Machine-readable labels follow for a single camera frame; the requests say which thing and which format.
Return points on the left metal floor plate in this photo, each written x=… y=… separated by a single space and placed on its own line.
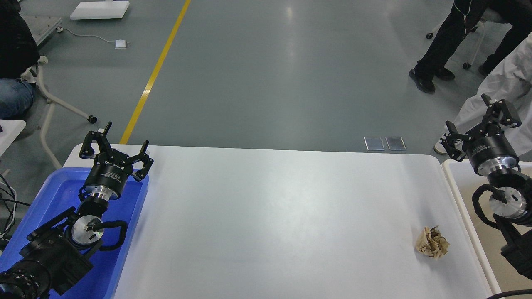
x=374 y=143

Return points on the white plastic bin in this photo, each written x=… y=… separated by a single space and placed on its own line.
x=487 y=241

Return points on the grey metal platform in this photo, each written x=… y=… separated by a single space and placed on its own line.
x=42 y=27

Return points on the person in black trousers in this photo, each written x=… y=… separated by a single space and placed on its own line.
x=518 y=13

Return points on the white side table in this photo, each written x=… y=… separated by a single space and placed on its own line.
x=10 y=130

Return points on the white foam board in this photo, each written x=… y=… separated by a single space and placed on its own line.
x=91 y=10

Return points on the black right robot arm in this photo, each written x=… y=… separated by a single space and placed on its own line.
x=505 y=201

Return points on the small white floor box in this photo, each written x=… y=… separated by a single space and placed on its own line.
x=120 y=44

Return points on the person in white suit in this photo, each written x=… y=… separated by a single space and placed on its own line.
x=511 y=81

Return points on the white rolling chair left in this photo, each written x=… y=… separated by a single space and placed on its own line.
x=51 y=102

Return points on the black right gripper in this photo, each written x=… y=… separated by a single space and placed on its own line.
x=485 y=145

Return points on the right metal floor plate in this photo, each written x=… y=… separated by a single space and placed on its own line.
x=396 y=143

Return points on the metal floor plate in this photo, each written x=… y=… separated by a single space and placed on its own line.
x=396 y=143
x=374 y=143

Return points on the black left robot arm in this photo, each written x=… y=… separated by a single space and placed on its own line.
x=58 y=252

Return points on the seated person in jeans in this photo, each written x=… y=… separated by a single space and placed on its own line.
x=18 y=53

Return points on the brown paper ball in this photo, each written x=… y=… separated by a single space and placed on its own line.
x=432 y=243

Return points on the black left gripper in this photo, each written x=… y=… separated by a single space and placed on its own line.
x=109 y=174

